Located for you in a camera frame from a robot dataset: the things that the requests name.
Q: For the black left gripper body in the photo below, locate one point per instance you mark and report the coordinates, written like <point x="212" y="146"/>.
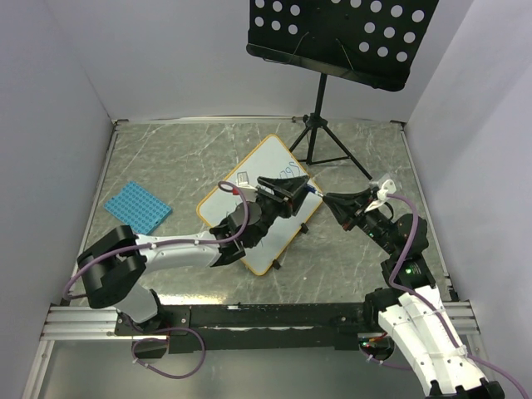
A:
<point x="274" y="207"/>

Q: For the blue studded building plate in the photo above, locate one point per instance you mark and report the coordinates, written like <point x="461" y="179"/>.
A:
<point x="138" y="208"/>

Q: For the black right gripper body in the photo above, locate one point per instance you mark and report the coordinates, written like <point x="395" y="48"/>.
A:
<point x="362" y="218"/>

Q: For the yellow framed whiteboard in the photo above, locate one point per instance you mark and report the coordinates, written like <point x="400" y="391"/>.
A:
<point x="270" y="158"/>

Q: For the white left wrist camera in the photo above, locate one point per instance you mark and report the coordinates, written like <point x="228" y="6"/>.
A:
<point x="244" y="186"/>

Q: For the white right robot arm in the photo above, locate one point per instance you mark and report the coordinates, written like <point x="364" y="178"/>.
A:
<point x="410" y="309"/>

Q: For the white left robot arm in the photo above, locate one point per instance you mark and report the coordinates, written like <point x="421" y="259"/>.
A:
<point x="111" y="268"/>

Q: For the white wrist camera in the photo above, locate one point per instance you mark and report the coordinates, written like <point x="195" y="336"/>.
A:
<point x="380" y="189"/>
<point x="244" y="186"/>

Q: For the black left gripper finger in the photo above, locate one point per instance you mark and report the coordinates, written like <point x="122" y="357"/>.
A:
<point x="298" y="191"/>
<point x="284" y="186"/>

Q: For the black perforated music stand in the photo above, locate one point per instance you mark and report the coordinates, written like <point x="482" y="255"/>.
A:
<point x="372" y="43"/>

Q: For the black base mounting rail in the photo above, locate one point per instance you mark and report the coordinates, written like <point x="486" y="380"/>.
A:
<point x="190" y="328"/>

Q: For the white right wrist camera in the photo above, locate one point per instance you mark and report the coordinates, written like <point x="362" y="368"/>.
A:
<point x="380" y="189"/>

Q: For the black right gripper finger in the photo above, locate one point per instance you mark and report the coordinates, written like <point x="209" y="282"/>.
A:
<point x="343" y="211"/>
<point x="362" y="198"/>

